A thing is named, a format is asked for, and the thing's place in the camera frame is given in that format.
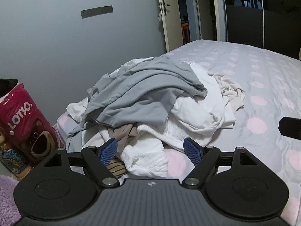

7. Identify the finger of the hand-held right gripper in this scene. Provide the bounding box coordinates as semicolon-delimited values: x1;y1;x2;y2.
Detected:
279;116;301;138

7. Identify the grey wall switch panel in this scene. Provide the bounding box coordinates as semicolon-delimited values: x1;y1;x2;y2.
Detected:
81;5;113;19

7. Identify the white shirt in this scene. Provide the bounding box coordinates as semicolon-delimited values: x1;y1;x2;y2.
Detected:
115;56;237;147

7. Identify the colourful printed figurine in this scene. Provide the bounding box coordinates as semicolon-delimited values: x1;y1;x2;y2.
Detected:
0;129;29;177

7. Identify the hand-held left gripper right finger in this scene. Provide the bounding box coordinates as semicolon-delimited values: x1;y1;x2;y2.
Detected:
183;137;264;188

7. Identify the cream door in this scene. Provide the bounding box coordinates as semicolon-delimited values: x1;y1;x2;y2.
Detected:
155;0;179;53

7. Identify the red printed bag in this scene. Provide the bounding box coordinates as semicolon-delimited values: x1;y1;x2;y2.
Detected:
0;83;58;164

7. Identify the bed with polka dot sheet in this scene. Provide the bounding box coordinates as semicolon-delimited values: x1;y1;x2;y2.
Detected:
55;39;301;226

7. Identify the striped beige cloth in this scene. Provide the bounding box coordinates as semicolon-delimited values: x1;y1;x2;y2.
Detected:
107;159;128;178

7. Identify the purple fluffy cushion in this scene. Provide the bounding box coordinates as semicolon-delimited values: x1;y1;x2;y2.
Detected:
0;175;21;226

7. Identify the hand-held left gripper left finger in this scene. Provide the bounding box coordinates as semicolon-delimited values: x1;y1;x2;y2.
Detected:
38;138;120;188

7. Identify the black door handle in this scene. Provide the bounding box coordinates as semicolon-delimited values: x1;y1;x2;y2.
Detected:
160;0;170;16

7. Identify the dark wardrobe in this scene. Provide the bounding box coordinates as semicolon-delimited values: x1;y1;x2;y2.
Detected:
212;0;301;59

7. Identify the white ribbed knit garment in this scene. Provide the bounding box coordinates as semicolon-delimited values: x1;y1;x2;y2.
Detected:
99;122;184;179

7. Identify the cream garment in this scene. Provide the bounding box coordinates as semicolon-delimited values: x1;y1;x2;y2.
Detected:
208;72;246;113

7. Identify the grey shirt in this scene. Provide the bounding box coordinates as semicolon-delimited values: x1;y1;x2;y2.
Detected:
66;55;208;146

